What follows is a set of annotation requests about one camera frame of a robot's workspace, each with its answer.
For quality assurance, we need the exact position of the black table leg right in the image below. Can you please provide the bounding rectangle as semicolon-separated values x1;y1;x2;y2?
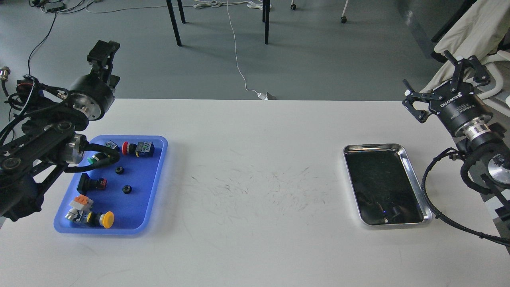
262;0;270;44

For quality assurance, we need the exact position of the beige cloth on chair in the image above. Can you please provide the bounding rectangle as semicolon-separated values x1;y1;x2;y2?
435;0;510;85

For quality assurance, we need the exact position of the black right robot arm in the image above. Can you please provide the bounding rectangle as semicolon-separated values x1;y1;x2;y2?
402;50;509;247

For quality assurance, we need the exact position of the orange white terminal block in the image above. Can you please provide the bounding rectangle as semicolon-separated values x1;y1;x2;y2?
65;195;94;223

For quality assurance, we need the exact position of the small black gear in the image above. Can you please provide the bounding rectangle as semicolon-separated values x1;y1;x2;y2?
114;166;125;175
122;185;133;194

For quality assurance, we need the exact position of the black table leg left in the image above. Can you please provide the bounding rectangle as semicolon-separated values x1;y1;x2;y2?
166;0;186;47

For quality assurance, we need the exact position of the white power adapter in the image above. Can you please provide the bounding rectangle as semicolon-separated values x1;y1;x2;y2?
257;92;276;100

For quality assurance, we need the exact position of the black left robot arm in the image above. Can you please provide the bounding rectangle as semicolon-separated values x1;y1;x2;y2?
0;40;120;222

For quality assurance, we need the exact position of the black cable on floor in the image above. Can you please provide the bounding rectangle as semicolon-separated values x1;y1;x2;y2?
24;0;96;76

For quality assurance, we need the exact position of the blue plastic tray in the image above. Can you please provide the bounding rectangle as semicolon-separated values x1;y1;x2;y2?
53;135;168;235

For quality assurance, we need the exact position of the white chair frame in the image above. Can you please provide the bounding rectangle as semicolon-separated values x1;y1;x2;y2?
470;50;510;117

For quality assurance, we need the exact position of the black push button switch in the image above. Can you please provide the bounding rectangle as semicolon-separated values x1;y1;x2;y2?
76;173;108;195

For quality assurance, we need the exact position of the silver metal tray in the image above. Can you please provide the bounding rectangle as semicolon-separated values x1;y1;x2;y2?
343;143;432;229

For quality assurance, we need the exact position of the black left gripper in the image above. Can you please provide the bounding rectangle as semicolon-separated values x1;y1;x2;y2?
70;40;120;121

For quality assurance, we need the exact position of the white cable on floor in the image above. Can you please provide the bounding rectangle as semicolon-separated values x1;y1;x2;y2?
193;0;272;98

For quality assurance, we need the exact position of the yellow push button switch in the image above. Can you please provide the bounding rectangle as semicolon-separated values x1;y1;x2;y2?
79;211;115;229

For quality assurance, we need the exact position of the green push button switch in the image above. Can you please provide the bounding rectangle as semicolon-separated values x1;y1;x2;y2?
87;140;120;167

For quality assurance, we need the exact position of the black table leg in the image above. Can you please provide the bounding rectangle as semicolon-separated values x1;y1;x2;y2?
262;0;270;44
166;0;186;47

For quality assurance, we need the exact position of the red push button switch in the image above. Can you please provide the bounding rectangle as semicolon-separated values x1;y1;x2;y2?
120;141;155;157

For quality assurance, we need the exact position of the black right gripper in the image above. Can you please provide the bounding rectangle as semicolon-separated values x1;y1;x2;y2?
402;50;493;138

